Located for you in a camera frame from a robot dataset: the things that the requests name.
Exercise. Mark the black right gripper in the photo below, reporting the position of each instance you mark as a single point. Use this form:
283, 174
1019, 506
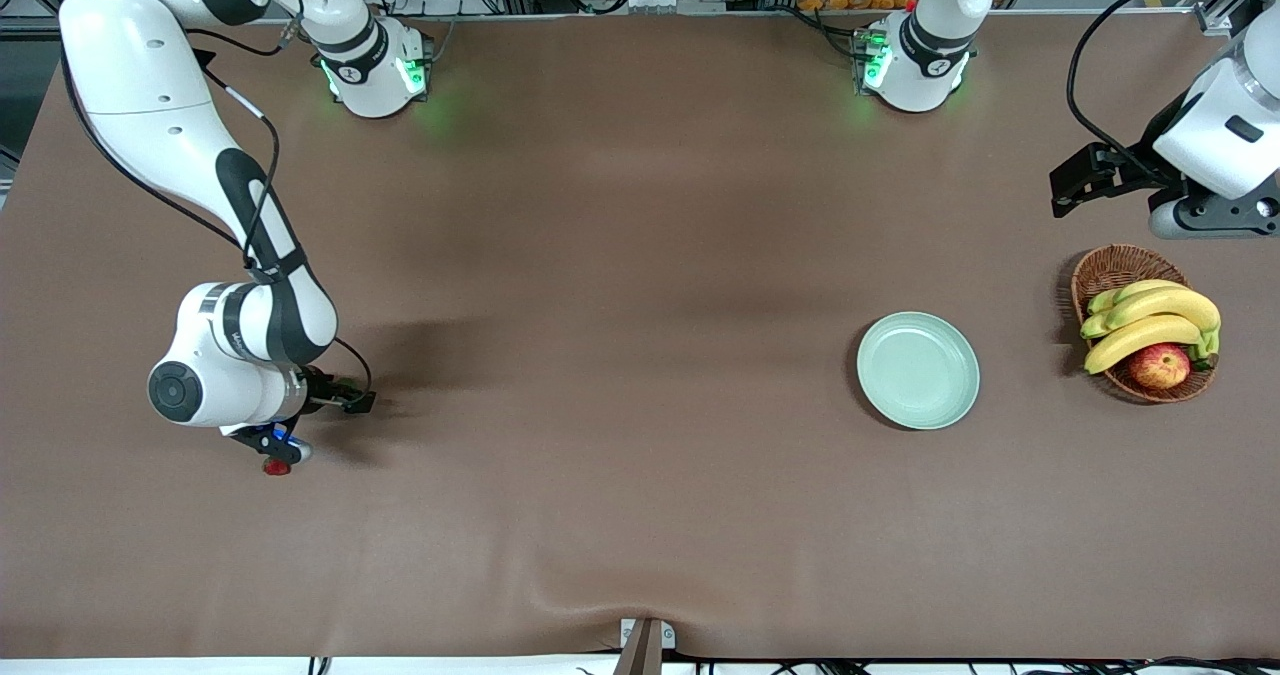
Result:
322, 389

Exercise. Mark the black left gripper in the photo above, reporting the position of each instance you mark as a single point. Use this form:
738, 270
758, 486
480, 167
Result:
1138, 162

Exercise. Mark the red strawberry green cap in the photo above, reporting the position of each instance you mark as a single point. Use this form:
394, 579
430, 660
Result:
276, 468

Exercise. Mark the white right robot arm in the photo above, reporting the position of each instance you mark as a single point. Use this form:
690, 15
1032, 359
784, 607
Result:
150, 95

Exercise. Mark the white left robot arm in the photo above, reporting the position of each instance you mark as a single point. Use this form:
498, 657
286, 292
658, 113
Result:
925, 65

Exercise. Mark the pale green round plate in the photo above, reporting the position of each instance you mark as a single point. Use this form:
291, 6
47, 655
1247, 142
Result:
918, 370

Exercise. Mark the brown wicker basket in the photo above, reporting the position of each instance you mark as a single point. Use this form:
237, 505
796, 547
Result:
1110, 265

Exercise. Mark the yellow banana bunch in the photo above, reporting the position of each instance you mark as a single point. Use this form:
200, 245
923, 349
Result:
1150, 305

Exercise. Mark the red yellow apple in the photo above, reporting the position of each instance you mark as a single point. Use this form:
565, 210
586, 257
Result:
1160, 367

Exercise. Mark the brown table cover cloth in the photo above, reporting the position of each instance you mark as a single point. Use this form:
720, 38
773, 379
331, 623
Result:
600, 255

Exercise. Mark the white terminal block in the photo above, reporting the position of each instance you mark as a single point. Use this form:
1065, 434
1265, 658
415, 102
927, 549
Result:
670, 2

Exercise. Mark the grey table edge bracket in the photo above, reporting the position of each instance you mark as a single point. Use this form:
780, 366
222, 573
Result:
645, 645

